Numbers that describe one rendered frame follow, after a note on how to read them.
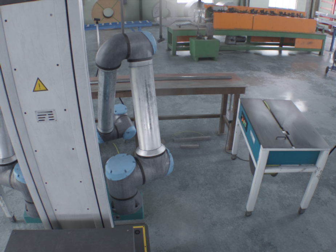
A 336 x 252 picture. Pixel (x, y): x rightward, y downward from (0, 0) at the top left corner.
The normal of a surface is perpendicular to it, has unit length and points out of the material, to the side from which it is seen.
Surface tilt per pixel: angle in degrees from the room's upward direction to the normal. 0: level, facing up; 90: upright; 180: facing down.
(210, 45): 92
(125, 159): 5
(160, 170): 80
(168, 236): 0
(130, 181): 87
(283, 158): 90
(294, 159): 90
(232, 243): 0
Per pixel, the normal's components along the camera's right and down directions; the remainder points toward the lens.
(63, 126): 0.13, 0.48
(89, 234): 0.00, -0.87
